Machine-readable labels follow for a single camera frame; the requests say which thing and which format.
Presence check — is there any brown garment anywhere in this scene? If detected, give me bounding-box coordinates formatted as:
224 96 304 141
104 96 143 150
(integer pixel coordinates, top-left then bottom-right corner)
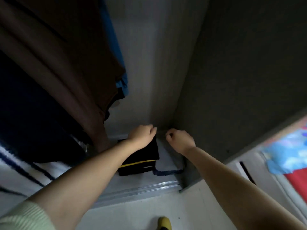
0 0 127 152

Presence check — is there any person's left forearm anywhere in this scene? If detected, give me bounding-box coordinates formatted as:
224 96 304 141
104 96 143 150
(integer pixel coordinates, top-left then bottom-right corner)
29 139 142 230

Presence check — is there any blue garment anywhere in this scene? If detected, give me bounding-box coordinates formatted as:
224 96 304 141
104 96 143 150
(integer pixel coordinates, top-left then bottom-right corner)
99 0 129 99

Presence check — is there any yellow slipper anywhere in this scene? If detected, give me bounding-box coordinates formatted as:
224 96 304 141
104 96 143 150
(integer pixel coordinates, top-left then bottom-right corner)
157 216 172 230

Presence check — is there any person's left hand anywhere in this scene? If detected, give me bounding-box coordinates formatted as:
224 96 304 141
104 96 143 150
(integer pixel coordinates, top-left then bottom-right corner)
126 124 158 151

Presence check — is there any black garment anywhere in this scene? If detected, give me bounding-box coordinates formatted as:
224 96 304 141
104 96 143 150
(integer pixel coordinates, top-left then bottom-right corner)
117 136 160 166
0 50 94 166

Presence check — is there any white bed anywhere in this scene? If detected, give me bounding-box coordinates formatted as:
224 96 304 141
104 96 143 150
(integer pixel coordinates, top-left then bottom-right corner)
237 117 307 223

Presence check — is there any person's right hand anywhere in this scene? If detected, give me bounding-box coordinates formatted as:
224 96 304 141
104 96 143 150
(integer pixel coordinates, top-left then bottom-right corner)
165 129 197 155

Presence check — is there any yellow basketball jersey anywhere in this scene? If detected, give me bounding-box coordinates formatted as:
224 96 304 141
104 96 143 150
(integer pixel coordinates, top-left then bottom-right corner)
119 159 157 169

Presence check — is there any person's right forearm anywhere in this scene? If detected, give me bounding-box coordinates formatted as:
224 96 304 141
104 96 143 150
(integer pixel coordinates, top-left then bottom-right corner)
185 146 307 230

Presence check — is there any red bedsheet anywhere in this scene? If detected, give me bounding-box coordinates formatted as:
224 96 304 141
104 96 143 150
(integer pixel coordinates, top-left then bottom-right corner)
284 167 307 204

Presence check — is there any colourful patterned pillow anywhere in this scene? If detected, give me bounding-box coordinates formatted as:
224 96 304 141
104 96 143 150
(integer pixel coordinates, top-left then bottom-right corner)
261 128 307 175

